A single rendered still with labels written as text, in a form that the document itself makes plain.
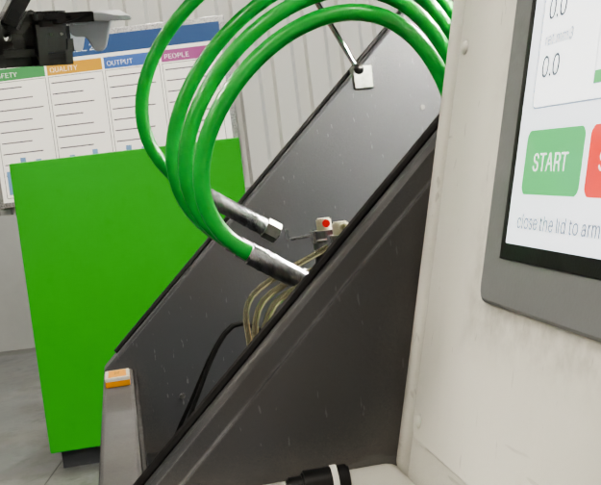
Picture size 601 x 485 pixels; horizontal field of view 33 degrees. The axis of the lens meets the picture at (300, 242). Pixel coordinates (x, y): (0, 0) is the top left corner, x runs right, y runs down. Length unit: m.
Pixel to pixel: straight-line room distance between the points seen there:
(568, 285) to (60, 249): 3.86
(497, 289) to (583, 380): 0.11
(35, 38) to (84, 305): 2.80
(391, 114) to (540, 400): 0.93
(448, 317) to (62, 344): 3.74
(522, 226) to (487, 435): 0.12
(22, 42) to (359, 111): 0.53
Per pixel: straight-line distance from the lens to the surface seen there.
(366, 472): 0.73
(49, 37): 1.60
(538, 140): 0.55
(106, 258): 4.29
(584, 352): 0.49
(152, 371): 1.39
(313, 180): 1.39
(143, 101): 1.05
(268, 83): 7.52
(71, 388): 4.38
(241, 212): 1.05
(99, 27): 1.58
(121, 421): 1.10
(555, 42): 0.55
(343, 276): 0.73
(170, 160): 0.97
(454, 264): 0.66
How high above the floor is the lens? 1.21
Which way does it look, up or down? 5 degrees down
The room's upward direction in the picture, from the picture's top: 7 degrees counter-clockwise
